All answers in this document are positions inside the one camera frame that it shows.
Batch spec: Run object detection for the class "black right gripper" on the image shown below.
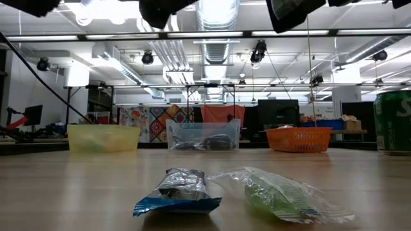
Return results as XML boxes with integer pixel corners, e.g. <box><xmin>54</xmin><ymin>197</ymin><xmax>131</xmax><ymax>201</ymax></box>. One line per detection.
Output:
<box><xmin>265</xmin><ymin>0</ymin><xmax>327</xmax><ymax>34</ymax></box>

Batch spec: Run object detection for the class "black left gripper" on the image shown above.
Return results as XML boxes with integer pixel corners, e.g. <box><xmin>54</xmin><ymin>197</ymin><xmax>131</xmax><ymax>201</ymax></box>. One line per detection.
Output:
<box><xmin>139</xmin><ymin>0</ymin><xmax>198</xmax><ymax>30</ymax></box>

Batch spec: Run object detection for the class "blue white candy bar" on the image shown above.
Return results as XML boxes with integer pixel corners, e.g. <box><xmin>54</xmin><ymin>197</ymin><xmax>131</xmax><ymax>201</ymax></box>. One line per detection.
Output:
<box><xmin>133</xmin><ymin>167</ymin><xmax>223</xmax><ymax>218</ymax></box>

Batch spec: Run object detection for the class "large black monitor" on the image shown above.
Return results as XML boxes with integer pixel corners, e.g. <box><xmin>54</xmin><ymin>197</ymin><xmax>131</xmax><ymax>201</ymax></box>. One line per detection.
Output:
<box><xmin>256</xmin><ymin>99</ymin><xmax>301</xmax><ymax>129</ymax></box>

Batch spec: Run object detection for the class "black metal truss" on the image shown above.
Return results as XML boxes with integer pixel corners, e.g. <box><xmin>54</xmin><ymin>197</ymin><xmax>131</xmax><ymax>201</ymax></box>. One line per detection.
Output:
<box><xmin>64</xmin><ymin>82</ymin><xmax>411</xmax><ymax>120</ymax></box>

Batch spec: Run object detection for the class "white pillar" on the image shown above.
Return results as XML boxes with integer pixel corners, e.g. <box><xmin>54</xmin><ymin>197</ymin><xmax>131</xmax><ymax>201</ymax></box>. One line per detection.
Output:
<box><xmin>331</xmin><ymin>85</ymin><xmax>363</xmax><ymax>119</ymax></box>

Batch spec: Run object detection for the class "blue plastic bin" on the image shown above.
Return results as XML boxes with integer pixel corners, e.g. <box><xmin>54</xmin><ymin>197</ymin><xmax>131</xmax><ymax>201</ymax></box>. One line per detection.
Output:
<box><xmin>301</xmin><ymin>119</ymin><xmax>345</xmax><ymax>131</ymax></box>

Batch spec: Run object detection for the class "orange cloth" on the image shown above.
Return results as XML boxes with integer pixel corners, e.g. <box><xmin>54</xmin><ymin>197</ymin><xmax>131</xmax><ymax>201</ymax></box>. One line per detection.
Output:
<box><xmin>200</xmin><ymin>105</ymin><xmax>247</xmax><ymax>124</ymax></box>

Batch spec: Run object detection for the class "colourful patchwork quilt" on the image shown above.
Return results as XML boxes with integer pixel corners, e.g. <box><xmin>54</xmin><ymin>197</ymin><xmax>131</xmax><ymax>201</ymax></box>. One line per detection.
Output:
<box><xmin>119</xmin><ymin>104</ymin><xmax>195</xmax><ymax>144</ymax></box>

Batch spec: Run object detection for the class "orange plastic basket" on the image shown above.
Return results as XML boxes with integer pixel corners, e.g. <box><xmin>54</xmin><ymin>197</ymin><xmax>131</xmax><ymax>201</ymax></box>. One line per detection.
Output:
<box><xmin>265</xmin><ymin>126</ymin><xmax>333</xmax><ymax>153</ymax></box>

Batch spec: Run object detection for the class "cardboard box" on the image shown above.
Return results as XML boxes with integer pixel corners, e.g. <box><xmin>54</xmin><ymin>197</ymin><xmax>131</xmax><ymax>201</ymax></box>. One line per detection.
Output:
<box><xmin>343</xmin><ymin>119</ymin><xmax>363</xmax><ymax>132</ymax></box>

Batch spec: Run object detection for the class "clear plastic container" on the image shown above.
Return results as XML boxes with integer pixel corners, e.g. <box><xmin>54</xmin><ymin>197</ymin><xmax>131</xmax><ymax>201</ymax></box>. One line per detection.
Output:
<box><xmin>165</xmin><ymin>118</ymin><xmax>242</xmax><ymax>151</ymax></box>

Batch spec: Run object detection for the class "yellow plastic basket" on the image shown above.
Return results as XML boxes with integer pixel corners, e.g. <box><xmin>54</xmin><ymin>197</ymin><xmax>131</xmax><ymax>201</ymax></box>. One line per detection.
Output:
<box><xmin>66</xmin><ymin>124</ymin><xmax>141</xmax><ymax>154</ymax></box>

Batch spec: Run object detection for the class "green soda can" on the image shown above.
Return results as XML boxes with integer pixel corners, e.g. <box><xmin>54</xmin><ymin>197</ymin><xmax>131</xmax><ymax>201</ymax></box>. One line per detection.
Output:
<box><xmin>373</xmin><ymin>89</ymin><xmax>411</xmax><ymax>157</ymax></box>

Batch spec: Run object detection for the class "small black monitor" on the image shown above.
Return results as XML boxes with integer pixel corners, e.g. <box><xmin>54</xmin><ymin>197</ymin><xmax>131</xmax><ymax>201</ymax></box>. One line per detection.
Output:
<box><xmin>22</xmin><ymin>105</ymin><xmax>44</xmax><ymax>126</ymax></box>

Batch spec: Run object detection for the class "black aluminium rig frame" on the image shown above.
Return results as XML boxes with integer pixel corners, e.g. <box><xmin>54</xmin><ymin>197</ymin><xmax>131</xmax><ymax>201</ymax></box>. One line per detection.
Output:
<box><xmin>0</xmin><ymin>28</ymin><xmax>411</xmax><ymax>152</ymax></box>

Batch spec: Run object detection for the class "silver ceiling air duct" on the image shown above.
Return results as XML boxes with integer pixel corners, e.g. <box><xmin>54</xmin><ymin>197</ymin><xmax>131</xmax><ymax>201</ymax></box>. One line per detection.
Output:
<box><xmin>192</xmin><ymin>0</ymin><xmax>241</xmax><ymax>65</ymax></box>

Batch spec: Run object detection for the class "thin black slack cable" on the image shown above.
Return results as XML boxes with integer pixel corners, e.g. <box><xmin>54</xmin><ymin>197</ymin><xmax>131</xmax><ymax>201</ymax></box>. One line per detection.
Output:
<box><xmin>0</xmin><ymin>31</ymin><xmax>93</xmax><ymax>125</ymax></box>

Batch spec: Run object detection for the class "green ring pop candy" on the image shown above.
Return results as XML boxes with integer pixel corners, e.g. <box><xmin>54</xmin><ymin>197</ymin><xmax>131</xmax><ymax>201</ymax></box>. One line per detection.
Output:
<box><xmin>207</xmin><ymin>166</ymin><xmax>356</xmax><ymax>225</ymax></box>

